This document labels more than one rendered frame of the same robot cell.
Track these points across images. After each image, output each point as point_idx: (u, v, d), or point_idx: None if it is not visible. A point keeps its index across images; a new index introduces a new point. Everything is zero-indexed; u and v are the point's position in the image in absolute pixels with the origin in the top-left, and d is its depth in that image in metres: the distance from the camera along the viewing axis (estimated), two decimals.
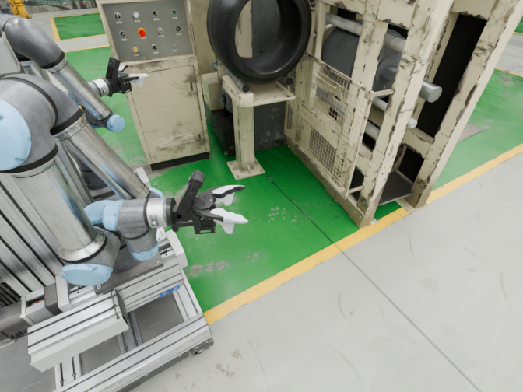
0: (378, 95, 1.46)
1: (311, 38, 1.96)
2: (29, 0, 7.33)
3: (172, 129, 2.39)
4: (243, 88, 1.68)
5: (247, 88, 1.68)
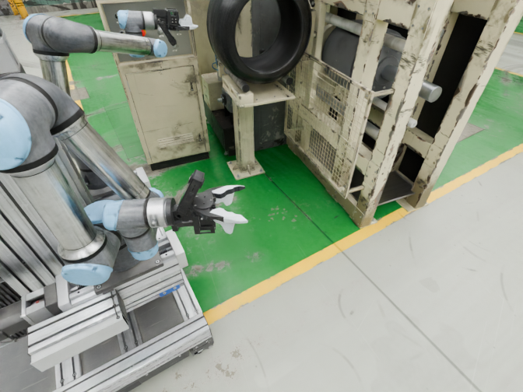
0: (378, 95, 1.46)
1: (311, 38, 1.96)
2: (29, 0, 7.33)
3: (172, 129, 2.39)
4: (243, 88, 1.68)
5: (247, 88, 1.68)
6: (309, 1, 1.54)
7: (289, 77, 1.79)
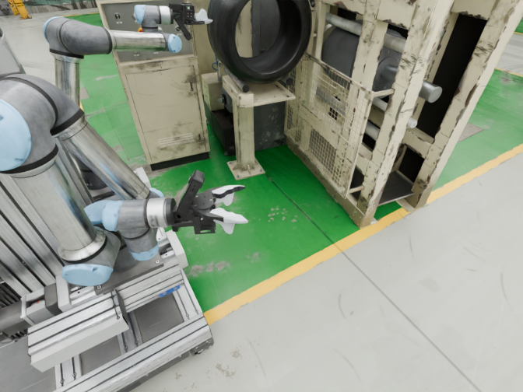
0: (378, 95, 1.46)
1: (311, 38, 1.96)
2: (29, 0, 7.33)
3: (172, 129, 2.39)
4: (243, 89, 1.68)
5: (247, 88, 1.68)
6: None
7: (289, 76, 1.79)
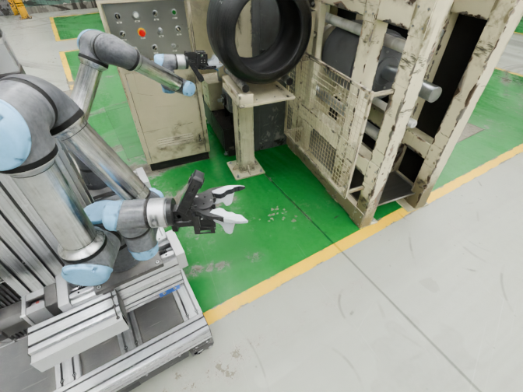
0: (378, 95, 1.46)
1: (311, 38, 1.96)
2: (29, 0, 7.33)
3: (172, 129, 2.39)
4: (245, 92, 1.69)
5: (245, 88, 1.68)
6: None
7: (285, 76, 1.78)
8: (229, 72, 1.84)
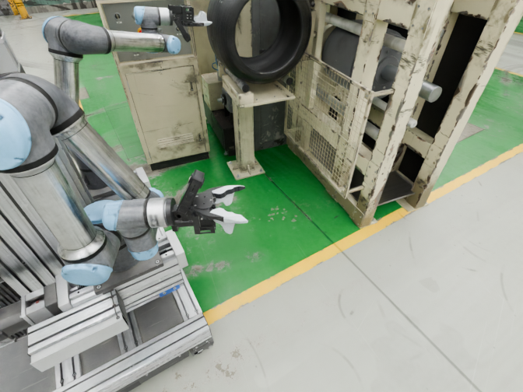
0: (378, 95, 1.46)
1: (311, 38, 1.96)
2: (29, 0, 7.33)
3: (172, 129, 2.39)
4: (245, 91, 1.69)
5: (245, 88, 1.68)
6: None
7: (285, 76, 1.78)
8: (229, 72, 1.84)
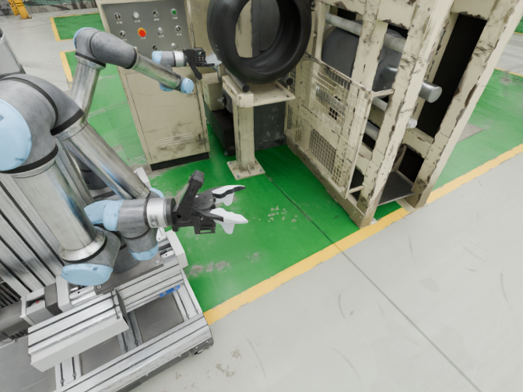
0: (378, 95, 1.46)
1: (311, 38, 1.96)
2: (29, 0, 7.33)
3: (172, 129, 2.40)
4: (247, 86, 1.68)
5: (246, 89, 1.69)
6: None
7: None
8: None
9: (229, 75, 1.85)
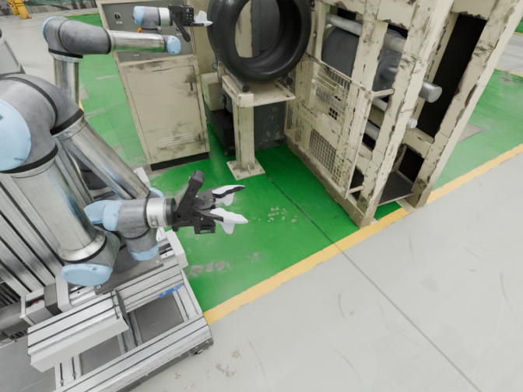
0: (378, 95, 1.46)
1: (311, 38, 1.96)
2: (29, 0, 7.33)
3: (172, 129, 2.39)
4: (248, 89, 1.69)
5: (245, 89, 1.69)
6: None
7: (284, 82, 1.80)
8: None
9: (229, 71, 1.84)
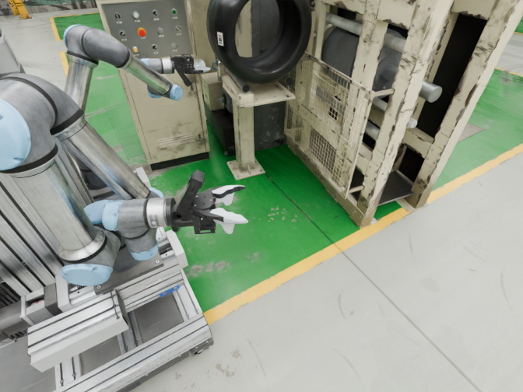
0: (378, 95, 1.46)
1: (311, 38, 1.96)
2: (29, 0, 7.33)
3: (172, 129, 2.39)
4: (246, 85, 1.67)
5: (247, 89, 1.69)
6: (218, 36, 1.48)
7: None
8: None
9: (229, 76, 1.86)
